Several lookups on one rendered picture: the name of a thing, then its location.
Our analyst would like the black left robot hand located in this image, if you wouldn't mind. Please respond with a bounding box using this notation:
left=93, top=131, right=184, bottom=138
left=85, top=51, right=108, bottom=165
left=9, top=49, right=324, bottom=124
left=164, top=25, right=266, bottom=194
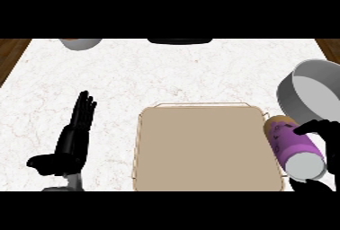
left=25, top=90, right=98, bottom=177

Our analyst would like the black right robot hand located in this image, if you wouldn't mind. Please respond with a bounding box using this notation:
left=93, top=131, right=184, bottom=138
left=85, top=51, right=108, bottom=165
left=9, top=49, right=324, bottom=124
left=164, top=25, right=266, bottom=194
left=289, top=119, right=340, bottom=192

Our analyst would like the purple and tan can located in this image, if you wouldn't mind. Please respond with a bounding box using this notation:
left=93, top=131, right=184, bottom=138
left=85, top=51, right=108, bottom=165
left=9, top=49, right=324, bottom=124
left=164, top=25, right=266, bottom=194
left=263, top=115, right=329, bottom=181

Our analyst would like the grey metal pot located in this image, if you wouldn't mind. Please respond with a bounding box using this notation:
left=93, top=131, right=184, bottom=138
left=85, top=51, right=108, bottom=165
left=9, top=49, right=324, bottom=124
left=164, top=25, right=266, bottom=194
left=277, top=58, right=340, bottom=126

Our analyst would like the grey bowl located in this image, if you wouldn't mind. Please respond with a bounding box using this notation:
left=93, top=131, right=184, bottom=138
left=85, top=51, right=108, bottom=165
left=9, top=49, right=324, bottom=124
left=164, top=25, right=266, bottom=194
left=59, top=39, right=104, bottom=51

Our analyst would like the black round object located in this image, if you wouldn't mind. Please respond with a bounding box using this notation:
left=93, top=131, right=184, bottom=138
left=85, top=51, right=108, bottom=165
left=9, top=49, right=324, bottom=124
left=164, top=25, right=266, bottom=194
left=147, top=39, right=215, bottom=46

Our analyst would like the tan tray with wire rim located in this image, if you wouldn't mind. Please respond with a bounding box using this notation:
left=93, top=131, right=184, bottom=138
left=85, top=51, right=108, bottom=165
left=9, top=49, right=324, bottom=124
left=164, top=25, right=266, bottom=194
left=132, top=102, right=286, bottom=192

